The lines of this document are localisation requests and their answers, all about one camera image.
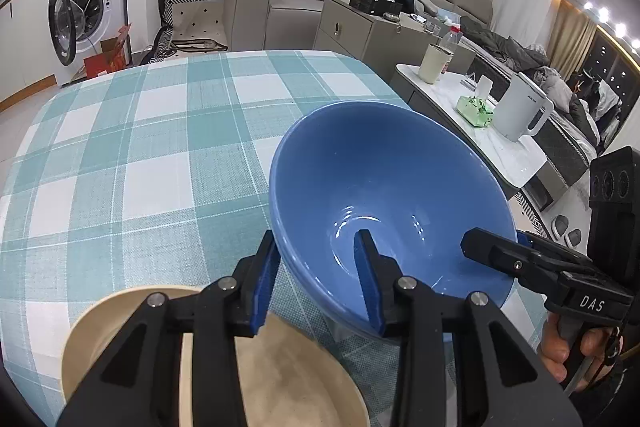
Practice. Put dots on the teal plaid tablecloth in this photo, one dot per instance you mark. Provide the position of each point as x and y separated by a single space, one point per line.
156 175

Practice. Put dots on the plastic water bottle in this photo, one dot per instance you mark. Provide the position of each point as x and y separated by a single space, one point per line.
450 43

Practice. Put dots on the white washing machine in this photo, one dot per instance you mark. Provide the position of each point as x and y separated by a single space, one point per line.
77 29

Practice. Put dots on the green tissue pack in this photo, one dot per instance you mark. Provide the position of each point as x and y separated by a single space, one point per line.
474 111

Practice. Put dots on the beige tumbler cup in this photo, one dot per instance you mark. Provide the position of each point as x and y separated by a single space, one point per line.
434 63

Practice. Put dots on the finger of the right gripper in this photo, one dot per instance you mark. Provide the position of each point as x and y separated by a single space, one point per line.
551 249
529 267

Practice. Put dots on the right hand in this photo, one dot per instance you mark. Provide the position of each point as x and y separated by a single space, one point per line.
553 351

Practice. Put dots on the white kitchen counter cabinets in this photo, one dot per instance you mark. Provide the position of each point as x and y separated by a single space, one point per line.
27 57

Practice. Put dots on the white marble coffee table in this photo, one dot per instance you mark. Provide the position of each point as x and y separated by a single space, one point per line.
513 164

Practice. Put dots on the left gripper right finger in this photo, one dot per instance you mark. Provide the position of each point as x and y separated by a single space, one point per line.
402 309

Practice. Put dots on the red cardboard box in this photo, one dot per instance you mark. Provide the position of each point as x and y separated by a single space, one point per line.
112 58

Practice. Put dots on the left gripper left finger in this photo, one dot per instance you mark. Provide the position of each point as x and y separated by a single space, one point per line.
232 307

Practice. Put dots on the beige round plate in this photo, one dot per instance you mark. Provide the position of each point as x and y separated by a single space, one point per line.
286 378

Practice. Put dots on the patterned black white rug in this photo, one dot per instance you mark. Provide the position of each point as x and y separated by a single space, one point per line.
187 27

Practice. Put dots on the white electric kettle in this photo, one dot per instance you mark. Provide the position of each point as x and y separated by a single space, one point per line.
523 109

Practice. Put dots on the black box on cabinet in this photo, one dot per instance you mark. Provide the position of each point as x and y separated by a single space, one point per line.
376 7

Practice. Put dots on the grey side cabinet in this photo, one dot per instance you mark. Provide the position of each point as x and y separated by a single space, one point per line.
373 40

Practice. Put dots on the large blue bowl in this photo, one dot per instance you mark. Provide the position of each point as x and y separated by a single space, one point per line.
413 184

